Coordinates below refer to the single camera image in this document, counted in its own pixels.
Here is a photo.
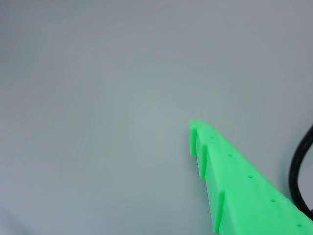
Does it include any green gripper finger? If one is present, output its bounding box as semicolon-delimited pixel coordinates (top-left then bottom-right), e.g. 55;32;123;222
188;119;313;235

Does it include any thick black cable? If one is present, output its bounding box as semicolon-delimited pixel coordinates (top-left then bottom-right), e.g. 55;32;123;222
289;124;313;217

